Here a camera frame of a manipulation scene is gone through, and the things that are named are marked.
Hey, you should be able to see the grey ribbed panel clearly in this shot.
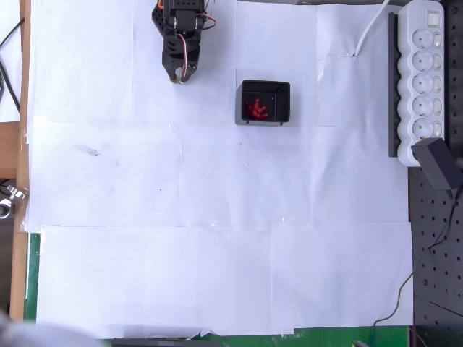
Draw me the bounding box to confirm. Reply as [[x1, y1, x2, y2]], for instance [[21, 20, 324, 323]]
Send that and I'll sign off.
[[0, 219, 17, 310]]

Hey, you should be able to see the grey blurred object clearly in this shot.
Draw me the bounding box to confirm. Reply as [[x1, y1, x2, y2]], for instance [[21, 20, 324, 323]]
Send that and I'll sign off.
[[0, 309, 104, 347]]

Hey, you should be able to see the black pegboard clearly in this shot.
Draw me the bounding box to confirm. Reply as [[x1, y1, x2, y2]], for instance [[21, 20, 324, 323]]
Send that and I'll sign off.
[[407, 0, 463, 347]]

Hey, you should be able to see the metal clamp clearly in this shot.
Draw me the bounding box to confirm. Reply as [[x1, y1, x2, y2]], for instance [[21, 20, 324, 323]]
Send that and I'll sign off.
[[0, 184, 28, 220]]

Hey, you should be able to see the wooden board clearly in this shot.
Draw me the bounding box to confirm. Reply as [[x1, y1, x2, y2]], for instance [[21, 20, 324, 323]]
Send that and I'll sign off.
[[9, 0, 33, 320]]

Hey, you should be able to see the black rail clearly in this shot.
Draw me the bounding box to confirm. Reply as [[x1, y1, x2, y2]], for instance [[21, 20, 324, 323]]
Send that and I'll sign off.
[[388, 11, 402, 158]]

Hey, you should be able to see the black open box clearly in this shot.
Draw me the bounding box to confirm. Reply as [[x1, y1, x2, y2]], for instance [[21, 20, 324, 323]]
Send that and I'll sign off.
[[234, 80, 292, 127]]

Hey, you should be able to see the white paper table cover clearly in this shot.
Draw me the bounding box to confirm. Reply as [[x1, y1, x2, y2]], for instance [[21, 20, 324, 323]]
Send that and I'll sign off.
[[25, 0, 415, 340]]

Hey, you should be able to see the black power adapter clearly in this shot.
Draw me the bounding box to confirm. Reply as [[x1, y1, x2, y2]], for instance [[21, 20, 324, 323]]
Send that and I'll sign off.
[[411, 137, 455, 192]]

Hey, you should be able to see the green mat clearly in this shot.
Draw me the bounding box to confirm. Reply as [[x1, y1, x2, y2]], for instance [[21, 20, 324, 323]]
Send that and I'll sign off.
[[24, 233, 413, 347]]

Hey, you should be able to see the flat black device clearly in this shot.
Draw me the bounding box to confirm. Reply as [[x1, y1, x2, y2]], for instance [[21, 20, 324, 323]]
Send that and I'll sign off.
[[111, 336, 221, 347]]

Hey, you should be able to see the white power cable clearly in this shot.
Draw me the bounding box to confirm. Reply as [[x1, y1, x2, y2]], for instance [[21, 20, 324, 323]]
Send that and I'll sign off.
[[353, 0, 391, 58]]

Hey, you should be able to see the white power strip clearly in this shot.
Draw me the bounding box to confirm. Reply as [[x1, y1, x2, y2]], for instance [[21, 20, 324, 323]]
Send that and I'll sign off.
[[396, 0, 445, 168]]

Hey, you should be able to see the thin black cable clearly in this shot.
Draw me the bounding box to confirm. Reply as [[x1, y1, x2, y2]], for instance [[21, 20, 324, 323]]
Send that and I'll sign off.
[[368, 187, 461, 347]]

